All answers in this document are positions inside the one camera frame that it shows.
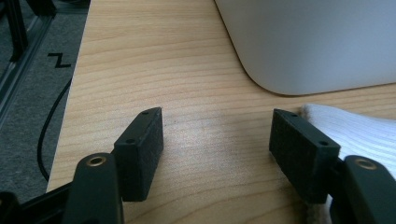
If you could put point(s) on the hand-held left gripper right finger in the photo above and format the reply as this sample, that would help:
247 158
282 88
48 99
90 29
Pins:
302 155

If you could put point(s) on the white ribbed sock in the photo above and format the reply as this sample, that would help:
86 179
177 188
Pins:
364 133

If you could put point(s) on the white compartment storage box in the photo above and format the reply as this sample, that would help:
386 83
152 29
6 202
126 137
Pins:
311 46

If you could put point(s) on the black metal stand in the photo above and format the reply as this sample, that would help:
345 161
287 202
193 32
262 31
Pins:
17 37

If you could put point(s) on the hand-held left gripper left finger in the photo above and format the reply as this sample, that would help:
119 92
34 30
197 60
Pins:
137 161

